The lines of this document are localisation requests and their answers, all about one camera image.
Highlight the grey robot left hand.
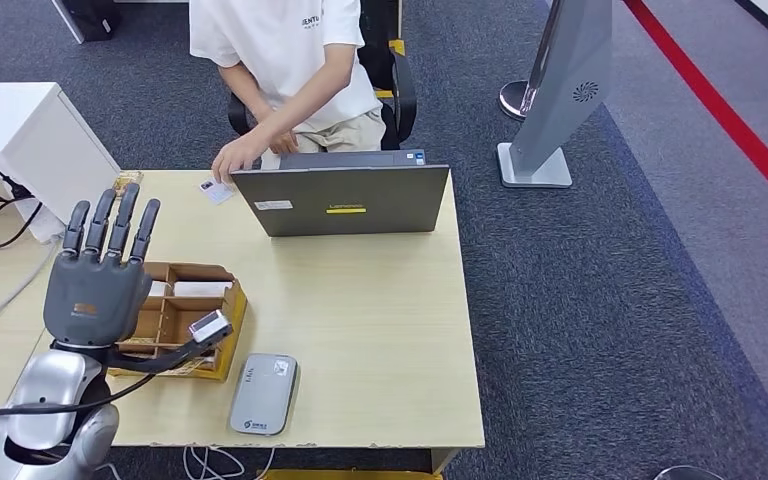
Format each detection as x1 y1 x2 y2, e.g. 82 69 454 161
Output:
42 182 195 374

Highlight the person's left hand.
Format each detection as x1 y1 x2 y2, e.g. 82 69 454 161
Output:
210 128 273 186

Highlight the person's right hand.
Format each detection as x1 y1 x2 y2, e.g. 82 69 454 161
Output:
270 130 300 156

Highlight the white ID card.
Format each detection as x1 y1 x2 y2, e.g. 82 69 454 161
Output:
199 177 236 206

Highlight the person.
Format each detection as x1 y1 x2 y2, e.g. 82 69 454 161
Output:
188 0 389 185

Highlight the gold room key card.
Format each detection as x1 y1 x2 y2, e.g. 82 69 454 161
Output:
158 357 217 378

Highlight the grey card reader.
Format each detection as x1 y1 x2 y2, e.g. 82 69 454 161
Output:
228 352 299 437

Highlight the grey laptop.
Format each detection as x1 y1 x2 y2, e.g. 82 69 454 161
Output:
230 148 452 238

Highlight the white plastic bag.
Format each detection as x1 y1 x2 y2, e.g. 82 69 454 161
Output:
15 197 69 245

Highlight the black office chair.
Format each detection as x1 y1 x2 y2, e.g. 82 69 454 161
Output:
228 0 420 152

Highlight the cardboard organizer box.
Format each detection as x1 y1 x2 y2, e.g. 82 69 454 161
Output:
108 261 249 384

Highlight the white cabinet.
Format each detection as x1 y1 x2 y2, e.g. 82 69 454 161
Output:
0 82 122 232

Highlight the black cabinet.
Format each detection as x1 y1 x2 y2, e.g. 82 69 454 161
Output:
52 0 124 45

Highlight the grey kiosk stand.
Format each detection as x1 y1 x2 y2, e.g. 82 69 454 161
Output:
496 0 616 190

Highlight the pale grey cable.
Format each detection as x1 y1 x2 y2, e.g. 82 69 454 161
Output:
0 238 61 346

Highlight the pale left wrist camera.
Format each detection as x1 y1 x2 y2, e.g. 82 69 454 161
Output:
187 309 235 346

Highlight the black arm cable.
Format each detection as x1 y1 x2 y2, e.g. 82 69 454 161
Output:
0 372 157 424

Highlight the white cable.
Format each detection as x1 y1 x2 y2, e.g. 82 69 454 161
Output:
183 446 277 480

